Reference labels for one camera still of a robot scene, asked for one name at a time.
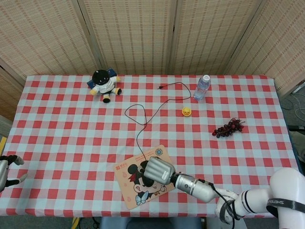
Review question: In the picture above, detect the red white checkered tablecloth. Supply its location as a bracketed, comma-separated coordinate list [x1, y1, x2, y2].
[0, 74, 301, 218]

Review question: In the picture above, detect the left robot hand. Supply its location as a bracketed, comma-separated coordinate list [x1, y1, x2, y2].
[0, 155, 28, 193]

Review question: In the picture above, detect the cartoon girl mouse pad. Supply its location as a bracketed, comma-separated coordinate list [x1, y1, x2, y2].
[112, 144, 177, 210]

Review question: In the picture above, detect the clear plastic water bottle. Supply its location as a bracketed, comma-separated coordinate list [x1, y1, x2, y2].
[193, 74, 212, 101]

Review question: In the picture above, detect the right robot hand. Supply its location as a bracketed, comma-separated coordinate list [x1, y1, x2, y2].
[142, 156, 176, 186]

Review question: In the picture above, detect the black mouse cable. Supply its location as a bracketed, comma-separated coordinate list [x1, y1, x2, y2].
[124, 82, 192, 162]

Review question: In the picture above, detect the woven bamboo folding screen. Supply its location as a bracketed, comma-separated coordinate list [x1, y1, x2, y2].
[0, 0, 305, 121]

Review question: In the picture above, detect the dark red grape bunch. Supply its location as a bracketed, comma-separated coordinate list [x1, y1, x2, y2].
[212, 118, 246, 138]

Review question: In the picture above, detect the black computer mouse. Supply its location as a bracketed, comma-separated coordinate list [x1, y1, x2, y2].
[140, 160, 150, 177]

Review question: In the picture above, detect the black plush doll white coat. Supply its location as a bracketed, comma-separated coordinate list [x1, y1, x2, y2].
[89, 69, 122, 104]

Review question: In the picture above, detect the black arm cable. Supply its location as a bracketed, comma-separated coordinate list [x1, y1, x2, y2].
[199, 178, 242, 221]

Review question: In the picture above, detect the white floor cable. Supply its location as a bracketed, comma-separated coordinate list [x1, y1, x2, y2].
[285, 92, 305, 115]

